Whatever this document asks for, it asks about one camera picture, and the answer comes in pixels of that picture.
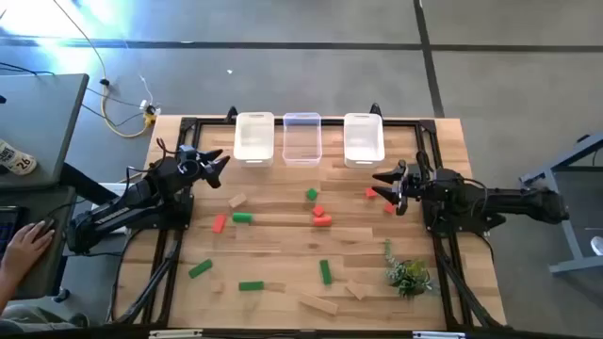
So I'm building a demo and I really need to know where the dark grey desk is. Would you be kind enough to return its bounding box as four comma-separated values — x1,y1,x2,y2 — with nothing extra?
0,185,79,302

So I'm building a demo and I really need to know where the light grey desk top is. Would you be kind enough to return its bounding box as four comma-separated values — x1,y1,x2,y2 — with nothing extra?
0,73,90,190

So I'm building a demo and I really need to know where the person's forearm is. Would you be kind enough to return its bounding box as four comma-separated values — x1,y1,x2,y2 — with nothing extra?
0,270,23,315

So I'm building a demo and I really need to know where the person's hand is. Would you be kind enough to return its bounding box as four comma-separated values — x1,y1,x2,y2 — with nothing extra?
0,220,57,283

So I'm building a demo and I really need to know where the small artificial green plant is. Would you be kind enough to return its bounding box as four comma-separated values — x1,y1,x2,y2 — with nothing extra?
382,238,437,300

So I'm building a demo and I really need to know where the long natural wood plank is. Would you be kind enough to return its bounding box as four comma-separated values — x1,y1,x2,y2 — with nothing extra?
299,292,339,316

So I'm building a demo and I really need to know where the black keyboard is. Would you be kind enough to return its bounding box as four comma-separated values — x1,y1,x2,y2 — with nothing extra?
0,206,21,258

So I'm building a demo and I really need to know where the thin black floor cable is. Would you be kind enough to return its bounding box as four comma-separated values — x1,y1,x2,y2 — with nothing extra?
0,60,145,129

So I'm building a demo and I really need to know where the white printed drink can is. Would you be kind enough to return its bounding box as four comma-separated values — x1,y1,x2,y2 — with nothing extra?
0,138,38,177

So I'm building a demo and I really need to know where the silver metal bracket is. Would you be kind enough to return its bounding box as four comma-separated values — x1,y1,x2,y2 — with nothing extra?
149,329,204,339
413,331,467,339

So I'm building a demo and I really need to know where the yellow power cable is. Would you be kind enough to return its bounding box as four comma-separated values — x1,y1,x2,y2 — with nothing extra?
50,0,159,139

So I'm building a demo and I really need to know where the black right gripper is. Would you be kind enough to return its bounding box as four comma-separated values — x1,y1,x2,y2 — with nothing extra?
371,160,433,217

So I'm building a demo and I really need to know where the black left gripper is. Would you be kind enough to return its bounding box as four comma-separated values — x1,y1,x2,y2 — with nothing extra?
181,149,231,188

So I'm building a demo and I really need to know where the thin white cable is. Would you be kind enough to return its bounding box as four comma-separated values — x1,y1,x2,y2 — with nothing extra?
138,73,155,103

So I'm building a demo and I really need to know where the person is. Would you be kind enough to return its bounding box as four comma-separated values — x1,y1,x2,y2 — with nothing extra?
0,303,90,331

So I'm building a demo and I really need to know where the black diagonal bar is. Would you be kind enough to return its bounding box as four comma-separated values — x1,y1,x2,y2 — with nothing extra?
59,162,119,206

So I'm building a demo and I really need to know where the white power adapter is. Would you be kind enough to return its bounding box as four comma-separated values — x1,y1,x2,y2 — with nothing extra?
139,99,162,117

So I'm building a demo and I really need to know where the natural wood wedge block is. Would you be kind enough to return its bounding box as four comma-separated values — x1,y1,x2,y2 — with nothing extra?
345,280,369,301

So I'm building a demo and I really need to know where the black aluminium table frame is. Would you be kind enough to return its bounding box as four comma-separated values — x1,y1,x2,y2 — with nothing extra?
106,102,508,338

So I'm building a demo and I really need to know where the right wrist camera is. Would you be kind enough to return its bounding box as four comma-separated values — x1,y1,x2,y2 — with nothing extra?
405,163,426,183

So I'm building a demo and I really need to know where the clear plastic bin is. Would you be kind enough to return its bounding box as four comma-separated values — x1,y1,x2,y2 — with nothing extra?
281,111,324,168

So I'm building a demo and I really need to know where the white plastic bin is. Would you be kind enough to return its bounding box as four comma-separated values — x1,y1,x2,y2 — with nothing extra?
342,112,386,170
233,111,276,169

